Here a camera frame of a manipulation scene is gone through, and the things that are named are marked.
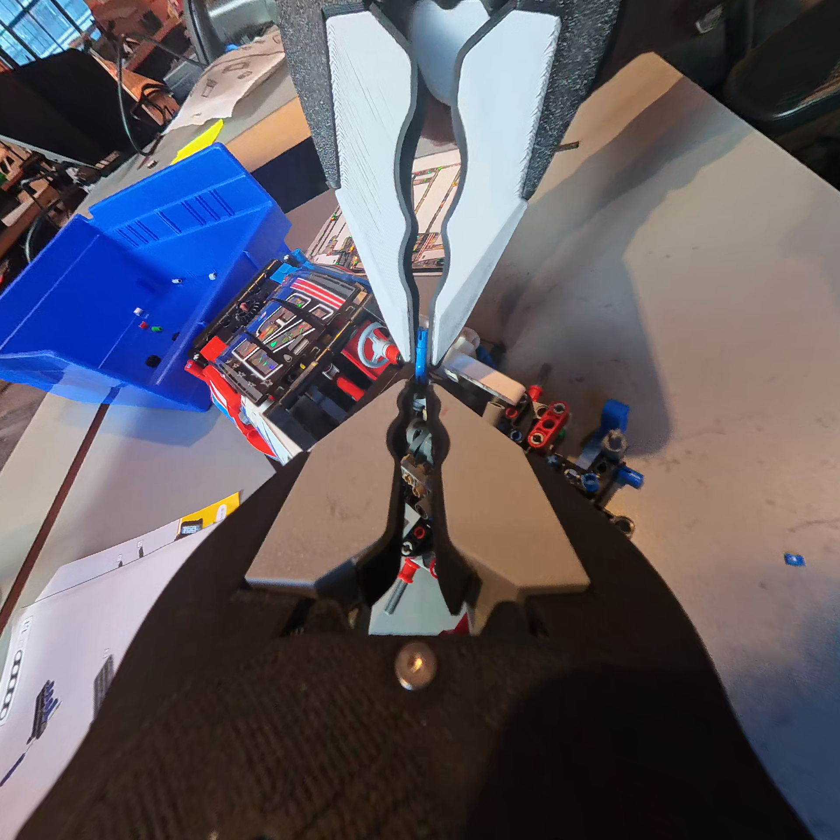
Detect grey office chair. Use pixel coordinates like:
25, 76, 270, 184
187, 0, 280, 63

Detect holographic sticker sheet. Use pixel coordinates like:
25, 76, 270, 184
308, 154, 463, 277

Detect toy brick race car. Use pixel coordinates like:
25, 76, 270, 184
185, 249, 645, 637

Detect paper sheet with drawings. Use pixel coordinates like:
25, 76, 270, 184
164, 33, 290, 135

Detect yellow paper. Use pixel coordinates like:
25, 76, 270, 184
172, 120, 224, 165

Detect blue plastic bin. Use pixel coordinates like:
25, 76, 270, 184
0, 143, 293, 413

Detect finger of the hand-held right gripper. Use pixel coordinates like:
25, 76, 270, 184
325, 5, 421, 365
428, 7, 563, 366

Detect large paned window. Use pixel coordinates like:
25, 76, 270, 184
0, 0, 99, 67

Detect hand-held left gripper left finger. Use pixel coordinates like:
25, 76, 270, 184
244, 386, 414, 614

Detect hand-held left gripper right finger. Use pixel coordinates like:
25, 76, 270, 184
425, 387, 592, 634

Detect black monitor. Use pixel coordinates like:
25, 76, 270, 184
0, 49, 142, 168

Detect grey desk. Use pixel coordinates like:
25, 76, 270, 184
0, 374, 109, 631
0, 62, 840, 840

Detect open instruction booklet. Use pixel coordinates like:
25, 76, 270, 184
0, 491, 242, 788

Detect tan desk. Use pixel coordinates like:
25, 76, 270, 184
79, 66, 312, 198

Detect loose small brick pieces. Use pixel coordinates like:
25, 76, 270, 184
131, 269, 221, 368

